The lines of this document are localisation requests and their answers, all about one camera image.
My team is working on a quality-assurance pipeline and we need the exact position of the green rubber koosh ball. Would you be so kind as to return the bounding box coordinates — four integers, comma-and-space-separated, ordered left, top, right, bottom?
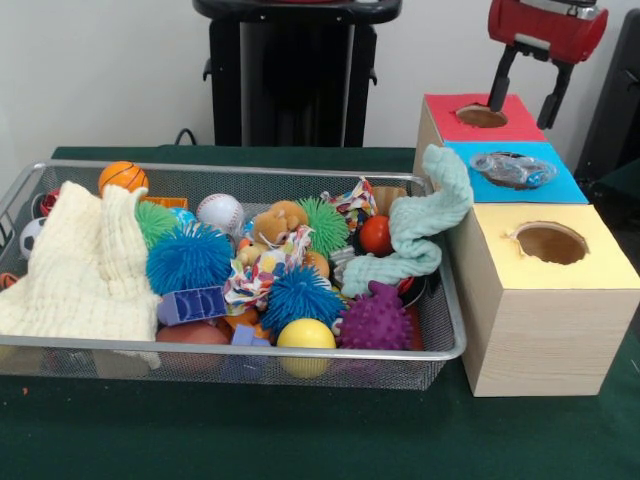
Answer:
297, 197, 350, 254

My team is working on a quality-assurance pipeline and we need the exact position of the blue rubber koosh ball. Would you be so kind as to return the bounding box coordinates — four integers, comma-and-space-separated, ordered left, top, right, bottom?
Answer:
145, 222, 235, 296
260, 264, 346, 339

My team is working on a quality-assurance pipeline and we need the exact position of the wooden box with three holes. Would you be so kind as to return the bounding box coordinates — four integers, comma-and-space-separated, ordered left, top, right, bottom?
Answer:
412, 92, 640, 399

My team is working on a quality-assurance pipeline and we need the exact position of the yellow smooth ball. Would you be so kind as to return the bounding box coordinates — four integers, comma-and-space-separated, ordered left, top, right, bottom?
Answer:
276, 318, 337, 379

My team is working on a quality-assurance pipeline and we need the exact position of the clear mesh bin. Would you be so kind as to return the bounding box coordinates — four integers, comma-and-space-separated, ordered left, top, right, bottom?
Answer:
0, 158, 469, 392

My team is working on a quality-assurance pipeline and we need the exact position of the orange toy basketball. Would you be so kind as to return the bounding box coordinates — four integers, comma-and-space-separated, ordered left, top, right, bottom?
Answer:
98, 160, 150, 197

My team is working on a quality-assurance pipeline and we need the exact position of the mint green waffle cloth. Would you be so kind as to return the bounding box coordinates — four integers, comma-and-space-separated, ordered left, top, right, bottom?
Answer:
342, 143, 475, 299

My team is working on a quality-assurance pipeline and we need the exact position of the brown plush monkey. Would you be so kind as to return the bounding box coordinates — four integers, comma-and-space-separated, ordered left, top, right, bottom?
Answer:
252, 200, 310, 249

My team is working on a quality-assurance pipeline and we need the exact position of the black cable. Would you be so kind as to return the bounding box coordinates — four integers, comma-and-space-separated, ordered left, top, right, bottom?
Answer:
173, 128, 216, 147

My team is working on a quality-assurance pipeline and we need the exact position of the cream waffle cloth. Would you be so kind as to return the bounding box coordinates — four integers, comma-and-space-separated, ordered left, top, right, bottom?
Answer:
0, 180, 162, 371

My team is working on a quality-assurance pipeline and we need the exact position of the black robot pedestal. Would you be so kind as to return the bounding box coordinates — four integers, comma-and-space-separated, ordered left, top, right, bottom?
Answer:
192, 0, 404, 148

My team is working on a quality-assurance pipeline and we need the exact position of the dark green table cloth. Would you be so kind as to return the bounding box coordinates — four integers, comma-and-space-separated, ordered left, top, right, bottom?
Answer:
0, 144, 640, 480
589, 159, 640, 221

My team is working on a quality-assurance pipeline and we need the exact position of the crushed clear plastic bottle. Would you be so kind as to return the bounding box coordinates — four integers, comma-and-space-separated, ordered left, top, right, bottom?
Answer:
469, 152, 559, 190

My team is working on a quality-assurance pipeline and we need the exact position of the orange smooth ball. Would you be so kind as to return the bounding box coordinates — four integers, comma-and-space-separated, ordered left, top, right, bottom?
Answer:
359, 215, 394, 254

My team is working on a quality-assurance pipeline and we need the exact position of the purple spiky ball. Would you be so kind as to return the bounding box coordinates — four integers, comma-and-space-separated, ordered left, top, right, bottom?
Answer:
337, 281, 415, 351

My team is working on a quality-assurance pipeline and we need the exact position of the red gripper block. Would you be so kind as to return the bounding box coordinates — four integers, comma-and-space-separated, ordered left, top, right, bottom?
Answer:
487, 0, 610, 130

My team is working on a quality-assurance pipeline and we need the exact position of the white toy baseball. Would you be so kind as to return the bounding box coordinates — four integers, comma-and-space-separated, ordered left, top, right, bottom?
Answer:
196, 193, 245, 234

